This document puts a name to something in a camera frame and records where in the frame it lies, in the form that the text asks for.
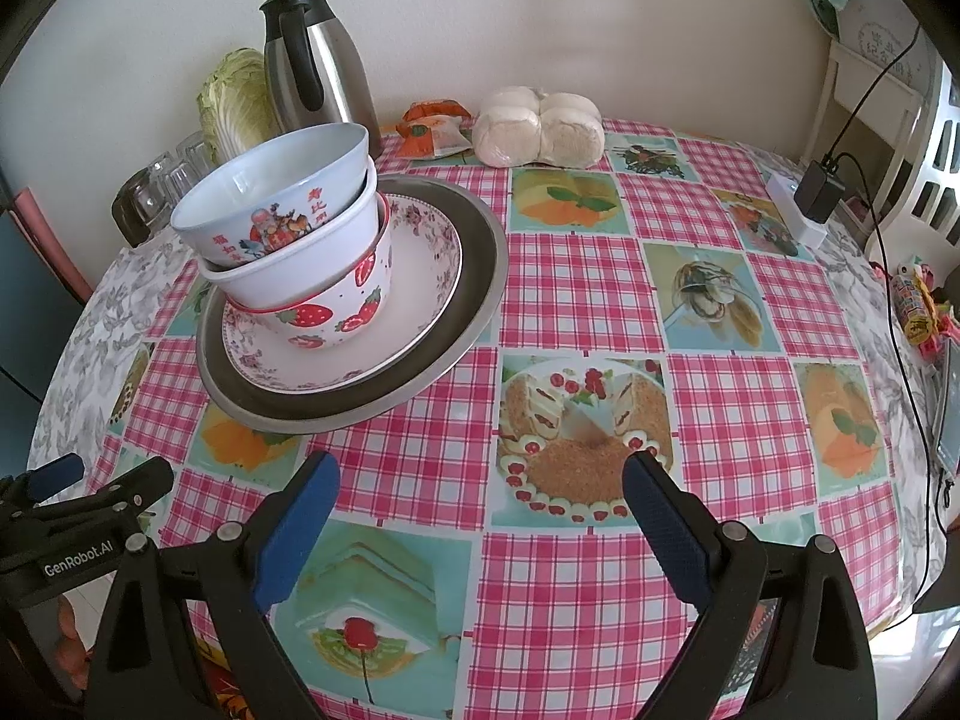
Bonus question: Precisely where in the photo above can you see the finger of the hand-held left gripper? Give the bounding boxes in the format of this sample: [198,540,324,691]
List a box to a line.
[0,454,86,503]
[90,456,175,526]

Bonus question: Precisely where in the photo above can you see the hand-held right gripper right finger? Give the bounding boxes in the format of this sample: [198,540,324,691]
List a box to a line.
[622,450,878,720]

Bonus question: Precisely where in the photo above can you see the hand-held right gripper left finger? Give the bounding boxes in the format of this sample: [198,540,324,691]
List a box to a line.
[84,451,341,720]

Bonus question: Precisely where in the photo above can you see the strawberry print bowl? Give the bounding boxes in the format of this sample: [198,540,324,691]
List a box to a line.
[225,191,393,351]

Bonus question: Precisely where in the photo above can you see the pink floral round plate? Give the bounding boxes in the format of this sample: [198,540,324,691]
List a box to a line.
[220,193,464,392]

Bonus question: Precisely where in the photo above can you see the white rectangular plate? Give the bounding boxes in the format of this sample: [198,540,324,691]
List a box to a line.
[197,165,381,310]

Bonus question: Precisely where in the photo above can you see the stainless steel basin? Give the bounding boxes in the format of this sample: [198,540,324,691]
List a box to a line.
[196,174,509,434]

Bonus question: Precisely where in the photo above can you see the pale blue bowl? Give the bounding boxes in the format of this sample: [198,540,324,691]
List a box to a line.
[169,122,374,267]

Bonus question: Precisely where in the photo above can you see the pink chair backrest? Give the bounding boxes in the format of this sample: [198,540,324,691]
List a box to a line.
[0,187,95,305]

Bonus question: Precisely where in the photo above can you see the brown glass jar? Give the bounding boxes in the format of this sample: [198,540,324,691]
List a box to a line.
[112,169,170,247]

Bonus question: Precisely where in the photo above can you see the pink checked tablecloth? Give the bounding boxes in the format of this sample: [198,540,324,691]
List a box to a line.
[105,116,901,720]

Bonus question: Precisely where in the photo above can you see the smartphone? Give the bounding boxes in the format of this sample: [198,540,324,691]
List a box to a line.
[930,334,960,470]

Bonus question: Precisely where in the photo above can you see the clear drinking glasses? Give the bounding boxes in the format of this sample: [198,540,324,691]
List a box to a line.
[142,131,218,211]

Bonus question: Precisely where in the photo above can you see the colourful candy packet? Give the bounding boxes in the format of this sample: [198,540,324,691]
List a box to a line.
[887,259,938,347]

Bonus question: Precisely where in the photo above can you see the white power strip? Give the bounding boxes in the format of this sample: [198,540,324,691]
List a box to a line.
[765,171,826,247]

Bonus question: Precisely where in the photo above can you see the black power adapter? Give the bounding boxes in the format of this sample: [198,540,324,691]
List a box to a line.
[793,157,845,224]

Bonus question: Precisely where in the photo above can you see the napa cabbage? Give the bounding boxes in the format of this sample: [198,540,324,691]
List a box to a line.
[196,49,282,166]

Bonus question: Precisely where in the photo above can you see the orange snack packet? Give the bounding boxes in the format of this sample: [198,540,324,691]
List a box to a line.
[395,99,477,160]

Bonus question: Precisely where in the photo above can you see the bag of steamed buns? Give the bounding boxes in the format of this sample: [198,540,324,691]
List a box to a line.
[472,86,607,168]

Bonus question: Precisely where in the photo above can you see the stainless steel thermos jug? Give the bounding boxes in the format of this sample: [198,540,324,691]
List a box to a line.
[259,0,381,158]

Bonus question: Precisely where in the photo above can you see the white wooden stool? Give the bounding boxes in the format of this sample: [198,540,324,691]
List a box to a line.
[802,37,927,196]

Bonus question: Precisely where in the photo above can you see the black cable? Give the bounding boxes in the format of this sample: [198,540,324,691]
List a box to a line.
[821,22,923,162]
[836,152,953,601]

